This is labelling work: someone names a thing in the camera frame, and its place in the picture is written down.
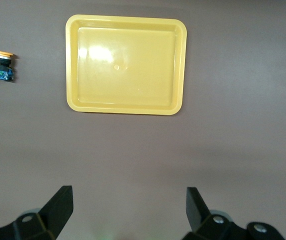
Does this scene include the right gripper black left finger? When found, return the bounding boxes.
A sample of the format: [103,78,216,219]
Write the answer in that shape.
[0,185,73,240]

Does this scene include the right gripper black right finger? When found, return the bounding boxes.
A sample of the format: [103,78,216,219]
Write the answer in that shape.
[184,186,286,240]

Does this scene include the yellow mushroom push button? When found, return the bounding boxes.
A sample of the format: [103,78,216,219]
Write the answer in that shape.
[0,50,16,82]

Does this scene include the brown table cover mat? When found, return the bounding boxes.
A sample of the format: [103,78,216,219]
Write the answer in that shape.
[0,0,286,240]

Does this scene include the yellow plastic tray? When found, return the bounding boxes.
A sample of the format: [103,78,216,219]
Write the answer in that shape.
[64,14,188,116]

